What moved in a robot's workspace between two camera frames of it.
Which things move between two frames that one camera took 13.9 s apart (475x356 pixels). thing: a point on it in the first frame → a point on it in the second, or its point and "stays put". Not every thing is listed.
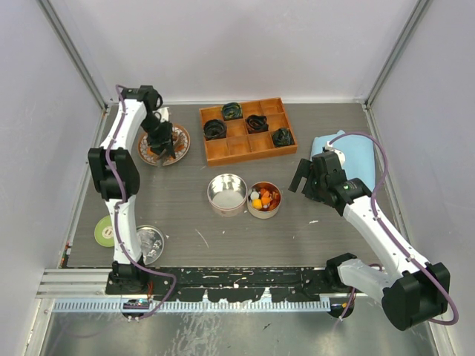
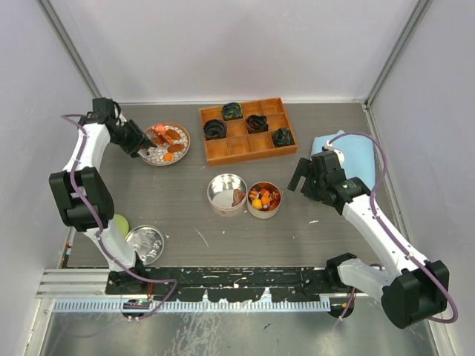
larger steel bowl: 227,195 stays put
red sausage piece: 275,200 stays put
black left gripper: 164,141 → 138,139
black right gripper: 303,170 stays put
